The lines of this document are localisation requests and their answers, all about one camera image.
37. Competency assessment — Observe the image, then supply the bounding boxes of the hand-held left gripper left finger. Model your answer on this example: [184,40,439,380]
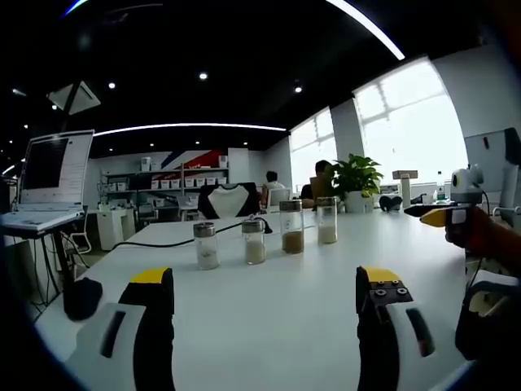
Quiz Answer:
[75,266,177,391]

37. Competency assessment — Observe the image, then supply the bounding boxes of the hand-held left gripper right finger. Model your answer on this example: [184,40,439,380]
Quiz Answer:
[355,266,436,391]

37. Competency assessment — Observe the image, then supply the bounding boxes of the tall seasoning bottle white powder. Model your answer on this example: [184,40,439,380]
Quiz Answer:
[316,195,339,246]

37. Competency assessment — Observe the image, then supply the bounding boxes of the short seasoning bottle white powder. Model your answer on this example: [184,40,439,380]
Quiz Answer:
[192,222,218,271]

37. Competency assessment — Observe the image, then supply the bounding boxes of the tall seasoning bottle brown powder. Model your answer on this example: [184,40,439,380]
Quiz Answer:
[278,199,305,255]

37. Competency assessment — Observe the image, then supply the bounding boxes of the short seasoning bottle white grains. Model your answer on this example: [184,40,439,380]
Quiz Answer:
[241,218,268,266]

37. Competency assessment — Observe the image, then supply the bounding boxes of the person's right hand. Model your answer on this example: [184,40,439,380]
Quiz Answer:
[444,206,521,266]

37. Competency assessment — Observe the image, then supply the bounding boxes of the white cylinder with cardboard box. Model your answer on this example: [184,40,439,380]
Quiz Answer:
[391,169,421,209]

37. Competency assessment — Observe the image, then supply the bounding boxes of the black headphones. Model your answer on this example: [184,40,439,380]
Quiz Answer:
[378,195,405,214]

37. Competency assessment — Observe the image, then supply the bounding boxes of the green potted plant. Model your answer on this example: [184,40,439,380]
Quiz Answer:
[326,152,385,214]

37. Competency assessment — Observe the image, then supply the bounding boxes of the white mesh office chair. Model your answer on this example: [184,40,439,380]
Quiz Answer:
[60,211,94,266]

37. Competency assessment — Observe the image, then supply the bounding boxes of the laptop stand desk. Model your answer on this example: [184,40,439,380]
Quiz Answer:
[0,215,89,310]

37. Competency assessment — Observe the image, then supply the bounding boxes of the shelf with white boxes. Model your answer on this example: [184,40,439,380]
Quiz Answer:
[100,153,230,207]

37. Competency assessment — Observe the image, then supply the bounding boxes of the black and white office chair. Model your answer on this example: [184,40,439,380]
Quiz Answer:
[197,182,262,222]

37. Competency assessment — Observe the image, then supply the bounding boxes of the open white laptop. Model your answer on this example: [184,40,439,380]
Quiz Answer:
[0,129,96,238]

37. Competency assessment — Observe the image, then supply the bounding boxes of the ceiling air conditioner unit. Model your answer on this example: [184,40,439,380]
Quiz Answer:
[46,80,102,117]

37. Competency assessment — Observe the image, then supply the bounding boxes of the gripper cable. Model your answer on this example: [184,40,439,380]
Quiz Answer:
[479,187,493,217]

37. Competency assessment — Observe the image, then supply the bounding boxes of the black power cable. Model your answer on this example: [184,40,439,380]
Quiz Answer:
[112,217,274,250]

